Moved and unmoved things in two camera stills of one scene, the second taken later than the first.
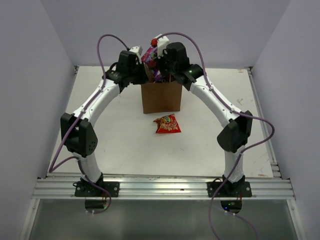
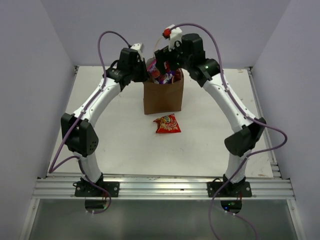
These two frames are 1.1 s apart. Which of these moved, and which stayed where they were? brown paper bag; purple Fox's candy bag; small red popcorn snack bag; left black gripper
Moved: purple Fox's candy bag
Stayed: small red popcorn snack bag; brown paper bag; left black gripper
